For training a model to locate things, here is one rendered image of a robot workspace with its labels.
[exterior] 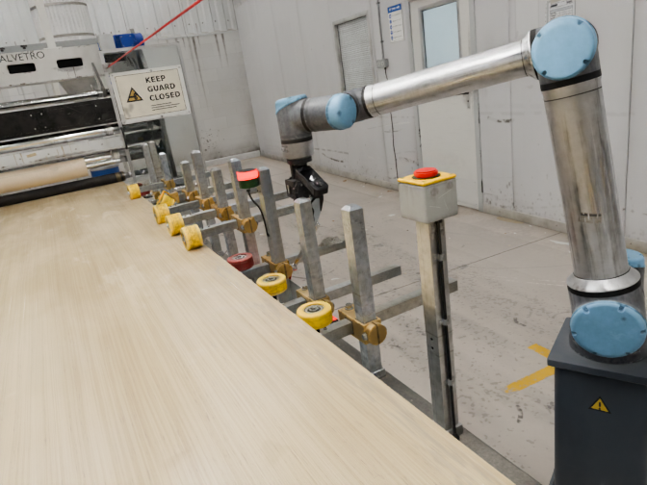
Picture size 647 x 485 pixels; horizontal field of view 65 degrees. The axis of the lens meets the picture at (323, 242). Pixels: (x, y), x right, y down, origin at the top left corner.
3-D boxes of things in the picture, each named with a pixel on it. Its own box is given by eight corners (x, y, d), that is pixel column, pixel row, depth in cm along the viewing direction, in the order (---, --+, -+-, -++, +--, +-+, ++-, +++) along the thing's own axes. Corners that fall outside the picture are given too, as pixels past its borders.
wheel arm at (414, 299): (450, 290, 137) (449, 275, 136) (458, 293, 134) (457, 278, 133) (309, 346, 119) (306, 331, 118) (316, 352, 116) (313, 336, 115)
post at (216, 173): (242, 279, 212) (218, 166, 197) (245, 281, 209) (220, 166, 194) (233, 282, 211) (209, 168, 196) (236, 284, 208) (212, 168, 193)
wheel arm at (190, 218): (288, 196, 219) (286, 188, 218) (291, 197, 216) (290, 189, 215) (173, 226, 198) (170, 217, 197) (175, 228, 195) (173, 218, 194)
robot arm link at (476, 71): (597, 10, 115) (342, 89, 152) (594, 9, 105) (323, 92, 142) (604, 62, 118) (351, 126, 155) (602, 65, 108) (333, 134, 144)
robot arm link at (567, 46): (649, 327, 123) (604, 5, 105) (653, 366, 108) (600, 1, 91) (580, 328, 131) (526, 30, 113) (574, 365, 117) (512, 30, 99)
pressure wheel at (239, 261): (253, 281, 167) (246, 248, 163) (262, 289, 160) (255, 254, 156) (230, 289, 163) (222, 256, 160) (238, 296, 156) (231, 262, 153)
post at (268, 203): (290, 307, 168) (264, 165, 153) (295, 311, 165) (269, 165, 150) (280, 311, 167) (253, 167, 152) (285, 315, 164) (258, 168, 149)
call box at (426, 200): (431, 212, 91) (428, 169, 89) (459, 218, 85) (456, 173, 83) (401, 221, 89) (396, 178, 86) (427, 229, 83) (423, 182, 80)
